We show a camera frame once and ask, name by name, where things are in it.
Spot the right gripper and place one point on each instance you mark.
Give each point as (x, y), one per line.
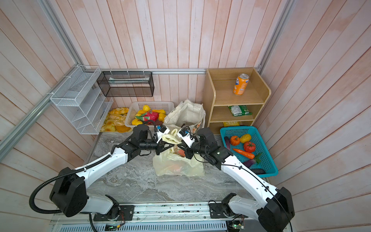
(187, 149)

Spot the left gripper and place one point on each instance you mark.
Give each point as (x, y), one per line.
(161, 146)

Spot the yellow plastic bag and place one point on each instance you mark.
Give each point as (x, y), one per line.
(173, 161)

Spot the canvas tote bag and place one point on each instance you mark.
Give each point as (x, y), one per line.
(186, 113)

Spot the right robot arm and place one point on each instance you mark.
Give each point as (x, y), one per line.
(271, 206)

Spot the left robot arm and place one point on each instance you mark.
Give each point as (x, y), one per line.
(69, 193)

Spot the dragon fruit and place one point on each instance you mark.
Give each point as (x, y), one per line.
(146, 116)

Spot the white plastic basket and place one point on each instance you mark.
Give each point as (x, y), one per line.
(142, 111)

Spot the long thin eggplant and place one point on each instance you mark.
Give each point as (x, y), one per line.
(227, 142)

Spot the yellow snack packet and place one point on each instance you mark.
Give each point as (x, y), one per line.
(231, 123)

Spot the orange pumpkin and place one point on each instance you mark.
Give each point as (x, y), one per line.
(234, 140)

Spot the teal plastic basket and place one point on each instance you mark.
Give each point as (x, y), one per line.
(265, 161)

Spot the yellow bell pepper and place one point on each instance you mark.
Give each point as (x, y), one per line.
(245, 138)

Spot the red tomato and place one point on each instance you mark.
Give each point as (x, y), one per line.
(249, 147)

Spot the purple eggplant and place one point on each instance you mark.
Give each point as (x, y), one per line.
(249, 163)

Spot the carrot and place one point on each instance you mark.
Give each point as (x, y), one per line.
(248, 155)

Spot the green snack packet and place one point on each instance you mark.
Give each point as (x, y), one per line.
(239, 110)

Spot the wooden shelf unit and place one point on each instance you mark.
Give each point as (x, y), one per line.
(218, 96)

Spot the dark cucumber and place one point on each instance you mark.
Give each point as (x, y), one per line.
(259, 171)

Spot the black mesh basket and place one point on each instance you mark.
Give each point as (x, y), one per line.
(126, 83)

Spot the orange soda can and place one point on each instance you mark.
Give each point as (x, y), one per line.
(241, 84)

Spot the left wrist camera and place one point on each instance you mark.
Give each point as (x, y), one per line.
(159, 131)

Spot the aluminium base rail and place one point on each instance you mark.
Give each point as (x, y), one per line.
(158, 217)

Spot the white wire rack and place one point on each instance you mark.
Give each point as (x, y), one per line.
(81, 100)

